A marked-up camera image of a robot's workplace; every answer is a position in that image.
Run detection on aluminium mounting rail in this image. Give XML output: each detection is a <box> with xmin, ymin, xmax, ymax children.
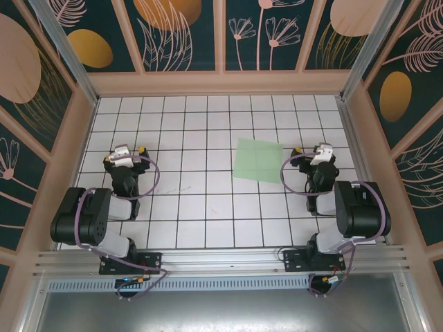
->
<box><xmin>33</xmin><ymin>244</ymin><xmax>411</xmax><ymax>279</ymax></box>

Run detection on slotted grey cable duct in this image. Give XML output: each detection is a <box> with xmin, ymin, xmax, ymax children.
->
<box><xmin>46</xmin><ymin>275</ymin><xmax>312</xmax><ymax>292</ymax></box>

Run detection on light green paper sheet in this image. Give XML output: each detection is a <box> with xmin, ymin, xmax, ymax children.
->
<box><xmin>232</xmin><ymin>138</ymin><xmax>286</xmax><ymax>184</ymax></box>

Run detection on aluminium side rail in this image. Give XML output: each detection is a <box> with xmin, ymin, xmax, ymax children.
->
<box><xmin>336</xmin><ymin>98</ymin><xmax>394</xmax><ymax>245</ymax></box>

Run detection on aluminium corner post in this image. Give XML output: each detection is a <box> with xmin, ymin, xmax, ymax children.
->
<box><xmin>341</xmin><ymin>0</ymin><xmax>406</xmax><ymax>101</ymax></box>
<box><xmin>27</xmin><ymin>0</ymin><xmax>100</xmax><ymax>104</ymax></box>

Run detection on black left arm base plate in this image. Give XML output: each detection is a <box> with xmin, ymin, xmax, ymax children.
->
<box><xmin>99</xmin><ymin>252</ymin><xmax>163</xmax><ymax>276</ymax></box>

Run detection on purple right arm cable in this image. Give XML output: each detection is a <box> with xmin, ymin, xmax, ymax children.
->
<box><xmin>280</xmin><ymin>154</ymin><xmax>388</xmax><ymax>297</ymax></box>

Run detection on grey metal sheet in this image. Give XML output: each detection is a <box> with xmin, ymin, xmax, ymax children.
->
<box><xmin>20</xmin><ymin>271</ymin><xmax>430</xmax><ymax>332</ymax></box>

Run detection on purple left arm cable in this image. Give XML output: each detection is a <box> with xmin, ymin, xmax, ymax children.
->
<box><xmin>74</xmin><ymin>154</ymin><xmax>170</xmax><ymax>301</ymax></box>

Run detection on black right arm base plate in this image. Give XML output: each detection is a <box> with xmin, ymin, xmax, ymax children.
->
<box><xmin>282</xmin><ymin>249</ymin><xmax>347</xmax><ymax>273</ymax></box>

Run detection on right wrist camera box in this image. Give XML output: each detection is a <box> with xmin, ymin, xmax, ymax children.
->
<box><xmin>309</xmin><ymin>142</ymin><xmax>335</xmax><ymax>167</ymax></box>

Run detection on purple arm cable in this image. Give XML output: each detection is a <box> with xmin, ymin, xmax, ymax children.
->
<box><xmin>280</xmin><ymin>154</ymin><xmax>388</xmax><ymax>297</ymax></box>
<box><xmin>74</xmin><ymin>154</ymin><xmax>170</xmax><ymax>301</ymax></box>

